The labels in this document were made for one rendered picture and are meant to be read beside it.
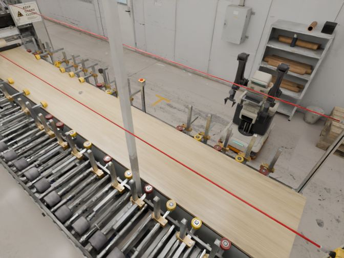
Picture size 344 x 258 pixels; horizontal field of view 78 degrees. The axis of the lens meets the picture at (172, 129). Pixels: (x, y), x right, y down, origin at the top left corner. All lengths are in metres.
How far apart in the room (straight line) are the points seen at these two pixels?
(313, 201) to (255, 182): 1.48
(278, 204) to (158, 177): 1.06
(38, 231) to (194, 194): 1.95
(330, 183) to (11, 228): 4.20
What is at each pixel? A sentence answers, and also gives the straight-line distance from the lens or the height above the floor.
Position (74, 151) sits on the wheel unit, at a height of 0.89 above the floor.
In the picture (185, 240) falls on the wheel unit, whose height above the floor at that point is 0.85.
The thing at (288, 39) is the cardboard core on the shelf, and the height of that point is 1.33.
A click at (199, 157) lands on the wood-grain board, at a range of 2.18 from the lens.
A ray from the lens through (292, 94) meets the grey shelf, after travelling 4.41.
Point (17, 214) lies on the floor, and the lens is 3.36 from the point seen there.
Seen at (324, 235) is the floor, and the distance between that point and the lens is 3.32.
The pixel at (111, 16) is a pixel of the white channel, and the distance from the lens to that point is 1.13.
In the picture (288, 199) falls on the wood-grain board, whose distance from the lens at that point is 2.18.
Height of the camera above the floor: 2.56
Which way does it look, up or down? 42 degrees down
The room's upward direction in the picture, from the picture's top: 2 degrees clockwise
